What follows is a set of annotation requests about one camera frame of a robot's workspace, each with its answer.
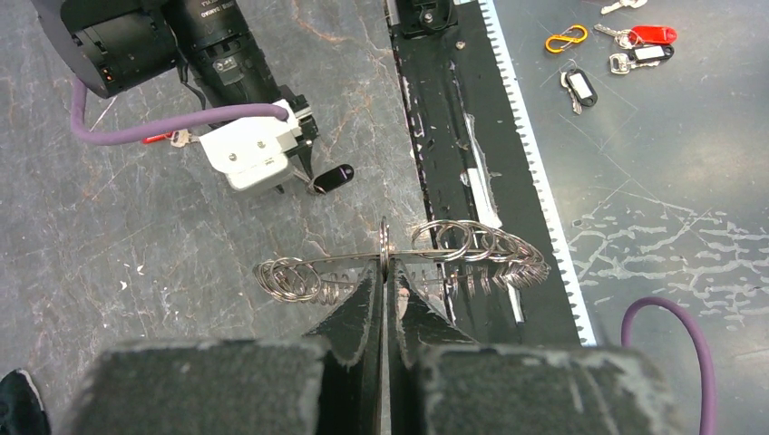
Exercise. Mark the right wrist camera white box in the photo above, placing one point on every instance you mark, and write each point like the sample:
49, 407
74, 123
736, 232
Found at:
252, 152

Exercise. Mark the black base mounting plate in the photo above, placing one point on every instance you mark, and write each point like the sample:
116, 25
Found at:
471, 164

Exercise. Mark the loose silver key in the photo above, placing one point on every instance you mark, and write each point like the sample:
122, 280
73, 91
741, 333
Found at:
619, 4

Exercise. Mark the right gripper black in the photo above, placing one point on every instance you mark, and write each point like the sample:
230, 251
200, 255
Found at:
305, 139

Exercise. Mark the orange carabiner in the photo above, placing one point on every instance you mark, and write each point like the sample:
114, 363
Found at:
560, 42

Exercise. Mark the red tag key on table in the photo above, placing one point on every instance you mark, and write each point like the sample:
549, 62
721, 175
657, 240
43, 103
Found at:
177, 139

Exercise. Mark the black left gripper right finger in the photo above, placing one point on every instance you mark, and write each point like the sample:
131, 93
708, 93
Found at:
444, 382

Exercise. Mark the key with black tag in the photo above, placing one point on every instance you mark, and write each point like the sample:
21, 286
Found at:
579, 88

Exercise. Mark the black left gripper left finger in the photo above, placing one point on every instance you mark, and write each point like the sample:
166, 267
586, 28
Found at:
326, 381

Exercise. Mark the key with red tag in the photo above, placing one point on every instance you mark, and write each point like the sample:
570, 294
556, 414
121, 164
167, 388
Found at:
640, 35

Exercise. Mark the white toothed cable duct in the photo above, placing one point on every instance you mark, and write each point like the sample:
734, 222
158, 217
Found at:
564, 268

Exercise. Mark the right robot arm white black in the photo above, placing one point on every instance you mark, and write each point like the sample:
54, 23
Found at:
113, 46

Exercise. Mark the black white checkered pillow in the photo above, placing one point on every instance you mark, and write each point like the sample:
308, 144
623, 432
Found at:
22, 411

